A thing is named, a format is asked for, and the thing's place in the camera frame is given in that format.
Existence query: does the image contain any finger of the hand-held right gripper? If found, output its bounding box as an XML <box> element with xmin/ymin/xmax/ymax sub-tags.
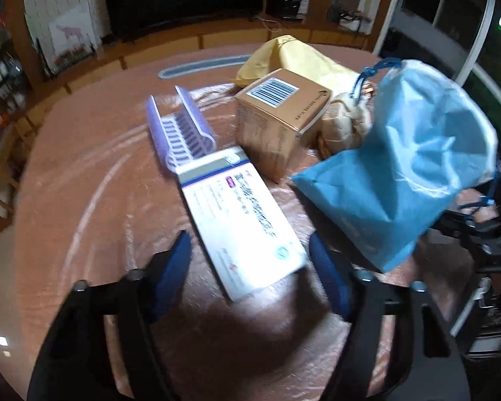
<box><xmin>431</xmin><ymin>208</ymin><xmax>501</xmax><ymax>260</ymax></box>

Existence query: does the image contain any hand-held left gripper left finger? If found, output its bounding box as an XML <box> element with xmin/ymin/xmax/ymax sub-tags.
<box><xmin>27</xmin><ymin>230</ymin><xmax>193</xmax><ymax>401</ymax></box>

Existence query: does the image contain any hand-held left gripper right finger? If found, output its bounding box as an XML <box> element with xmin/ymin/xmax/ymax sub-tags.
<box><xmin>308</xmin><ymin>233</ymin><xmax>472</xmax><ymax>401</ymax></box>

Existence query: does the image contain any white medicine box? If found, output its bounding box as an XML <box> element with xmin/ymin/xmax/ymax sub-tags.
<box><xmin>177</xmin><ymin>146</ymin><xmax>310</xmax><ymax>302</ymax></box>

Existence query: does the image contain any blue drawstring bag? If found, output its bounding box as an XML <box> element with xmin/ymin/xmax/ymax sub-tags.
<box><xmin>291</xmin><ymin>59</ymin><xmax>498</xmax><ymax>272</ymax></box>

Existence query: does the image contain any brown cardboard box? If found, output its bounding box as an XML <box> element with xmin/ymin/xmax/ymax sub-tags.
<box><xmin>234</xmin><ymin>68</ymin><xmax>332</xmax><ymax>183</ymax></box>

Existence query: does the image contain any yellow cloth bag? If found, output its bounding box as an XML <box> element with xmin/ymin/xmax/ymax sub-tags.
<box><xmin>235</xmin><ymin>35</ymin><xmax>362</xmax><ymax>93</ymax></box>

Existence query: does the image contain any purple white blister tray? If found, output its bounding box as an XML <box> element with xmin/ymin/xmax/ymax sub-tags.
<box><xmin>146</xmin><ymin>86</ymin><xmax>218</xmax><ymax>173</ymax></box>

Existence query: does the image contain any beige crumpled wrapper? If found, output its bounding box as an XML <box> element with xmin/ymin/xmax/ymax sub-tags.
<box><xmin>317</xmin><ymin>92</ymin><xmax>374</xmax><ymax>153</ymax></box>

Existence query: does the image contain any grey table slot strip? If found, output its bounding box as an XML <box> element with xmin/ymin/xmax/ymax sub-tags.
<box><xmin>158</xmin><ymin>54</ymin><xmax>251</xmax><ymax>80</ymax></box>

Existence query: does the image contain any wooden drawer cabinet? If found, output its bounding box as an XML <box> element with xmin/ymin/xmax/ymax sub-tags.
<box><xmin>21</xmin><ymin>17</ymin><xmax>380</xmax><ymax>134</ymax></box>

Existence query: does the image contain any black item on cabinet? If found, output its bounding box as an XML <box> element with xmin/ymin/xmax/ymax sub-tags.
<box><xmin>338</xmin><ymin>8</ymin><xmax>368</xmax><ymax>32</ymax></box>

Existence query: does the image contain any animal picture board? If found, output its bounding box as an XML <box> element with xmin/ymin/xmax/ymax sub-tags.
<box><xmin>48</xmin><ymin>2</ymin><xmax>97</xmax><ymax>57</ymax></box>

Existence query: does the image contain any black coffee machine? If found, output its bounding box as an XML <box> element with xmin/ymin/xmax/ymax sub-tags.
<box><xmin>267</xmin><ymin>0</ymin><xmax>305</xmax><ymax>19</ymax></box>

